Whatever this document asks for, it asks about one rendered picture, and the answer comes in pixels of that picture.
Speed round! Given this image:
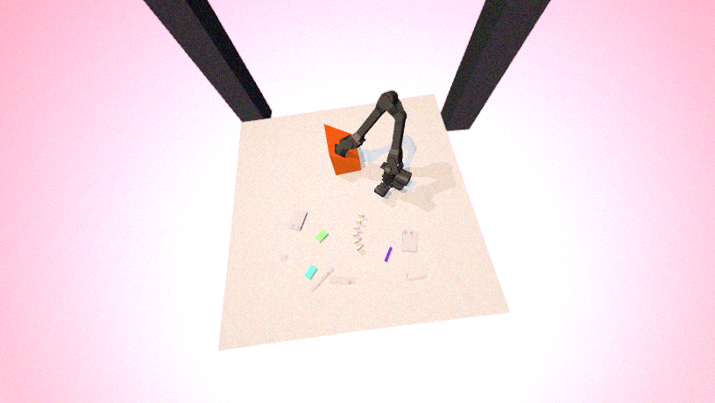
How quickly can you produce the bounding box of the light green flat block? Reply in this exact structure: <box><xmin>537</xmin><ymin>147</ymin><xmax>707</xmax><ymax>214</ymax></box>
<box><xmin>315</xmin><ymin>230</ymin><xmax>328</xmax><ymax>243</ymax></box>

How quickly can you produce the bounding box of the teal rectangular block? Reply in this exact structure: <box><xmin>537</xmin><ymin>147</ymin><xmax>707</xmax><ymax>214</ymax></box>
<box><xmin>304</xmin><ymin>265</ymin><xmax>317</xmax><ymax>279</ymax></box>

